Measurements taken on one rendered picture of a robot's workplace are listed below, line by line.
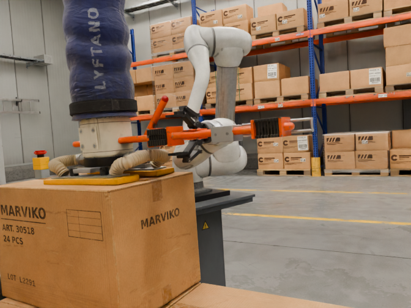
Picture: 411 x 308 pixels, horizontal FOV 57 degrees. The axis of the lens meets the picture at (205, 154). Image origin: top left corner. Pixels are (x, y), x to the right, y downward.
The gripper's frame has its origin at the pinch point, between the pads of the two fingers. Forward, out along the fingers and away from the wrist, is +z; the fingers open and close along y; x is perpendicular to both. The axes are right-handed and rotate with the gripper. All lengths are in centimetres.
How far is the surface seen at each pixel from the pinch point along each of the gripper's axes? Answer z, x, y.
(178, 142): -0.3, -1.5, 2.2
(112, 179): 14.7, 12.9, 11.8
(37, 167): -46, 127, 14
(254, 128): 5.2, -28.8, -0.5
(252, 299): -12, -18, 54
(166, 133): 4.8, -0.7, -0.7
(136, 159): 8.6, 8.2, 6.7
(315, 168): -698, 125, 93
